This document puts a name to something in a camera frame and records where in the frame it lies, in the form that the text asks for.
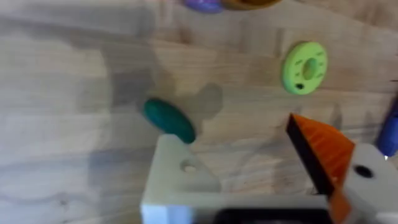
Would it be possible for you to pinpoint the green disc with holes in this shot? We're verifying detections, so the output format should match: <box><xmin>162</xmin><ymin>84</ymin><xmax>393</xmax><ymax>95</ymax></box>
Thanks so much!
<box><xmin>281</xmin><ymin>41</ymin><xmax>329</xmax><ymax>95</ymax></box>

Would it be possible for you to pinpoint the orange-brown tub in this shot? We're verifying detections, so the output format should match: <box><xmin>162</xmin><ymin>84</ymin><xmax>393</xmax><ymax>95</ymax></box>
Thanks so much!
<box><xmin>221</xmin><ymin>0</ymin><xmax>282</xmax><ymax>11</ymax></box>

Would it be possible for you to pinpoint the dark green toy vegetable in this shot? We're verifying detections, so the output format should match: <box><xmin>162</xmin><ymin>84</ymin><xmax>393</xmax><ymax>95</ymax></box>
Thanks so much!
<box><xmin>142</xmin><ymin>98</ymin><xmax>197</xmax><ymax>144</ymax></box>

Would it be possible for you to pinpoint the white orange left gripper right finger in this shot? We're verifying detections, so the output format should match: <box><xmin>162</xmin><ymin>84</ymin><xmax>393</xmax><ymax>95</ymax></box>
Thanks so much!
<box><xmin>285</xmin><ymin>113</ymin><xmax>398</xmax><ymax>224</ymax></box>

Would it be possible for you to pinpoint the bare white left gripper left finger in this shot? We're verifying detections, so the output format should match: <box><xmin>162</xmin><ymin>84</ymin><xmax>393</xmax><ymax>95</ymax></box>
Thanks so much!
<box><xmin>145</xmin><ymin>134</ymin><xmax>222</xmax><ymax>206</ymax></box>

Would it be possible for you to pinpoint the purple toy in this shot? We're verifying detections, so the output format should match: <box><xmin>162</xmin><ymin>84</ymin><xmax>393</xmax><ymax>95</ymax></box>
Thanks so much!
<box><xmin>183</xmin><ymin>0</ymin><xmax>225</xmax><ymax>14</ymax></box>

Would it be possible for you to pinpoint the blue electric screwdriver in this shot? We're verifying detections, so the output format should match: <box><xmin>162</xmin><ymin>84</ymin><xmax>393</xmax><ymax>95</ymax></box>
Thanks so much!
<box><xmin>375</xmin><ymin>98</ymin><xmax>398</xmax><ymax>158</ymax></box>

